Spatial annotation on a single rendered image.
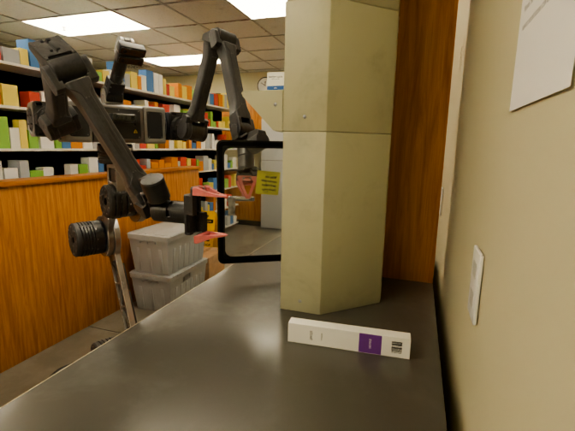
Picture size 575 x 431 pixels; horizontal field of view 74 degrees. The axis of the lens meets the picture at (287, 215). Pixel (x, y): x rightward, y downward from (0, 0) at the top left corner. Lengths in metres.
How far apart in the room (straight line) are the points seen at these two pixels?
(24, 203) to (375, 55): 2.34
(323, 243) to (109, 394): 0.56
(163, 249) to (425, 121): 2.38
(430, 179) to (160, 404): 0.97
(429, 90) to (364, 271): 0.59
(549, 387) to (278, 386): 0.50
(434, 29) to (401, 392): 1.00
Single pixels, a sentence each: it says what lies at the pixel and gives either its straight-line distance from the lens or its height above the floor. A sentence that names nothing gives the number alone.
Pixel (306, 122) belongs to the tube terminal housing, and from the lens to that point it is 0.96.
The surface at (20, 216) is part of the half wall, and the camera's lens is 2.85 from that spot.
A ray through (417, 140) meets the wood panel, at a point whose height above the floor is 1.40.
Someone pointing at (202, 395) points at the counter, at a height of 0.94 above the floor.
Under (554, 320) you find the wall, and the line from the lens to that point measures 0.36.
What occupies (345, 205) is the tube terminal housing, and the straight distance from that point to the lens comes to 0.99.
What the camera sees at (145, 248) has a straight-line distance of 3.29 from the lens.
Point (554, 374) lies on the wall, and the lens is 0.36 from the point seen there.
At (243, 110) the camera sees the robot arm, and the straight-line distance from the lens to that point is 1.39.
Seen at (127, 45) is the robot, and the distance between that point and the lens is 1.57.
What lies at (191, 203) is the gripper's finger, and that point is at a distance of 0.96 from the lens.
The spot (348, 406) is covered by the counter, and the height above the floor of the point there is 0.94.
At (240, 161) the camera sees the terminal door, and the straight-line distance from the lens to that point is 1.23.
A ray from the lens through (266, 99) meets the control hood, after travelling 1.00.
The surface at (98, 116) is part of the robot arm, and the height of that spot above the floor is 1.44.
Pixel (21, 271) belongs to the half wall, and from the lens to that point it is 2.90.
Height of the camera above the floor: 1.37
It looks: 10 degrees down
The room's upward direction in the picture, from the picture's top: 1 degrees clockwise
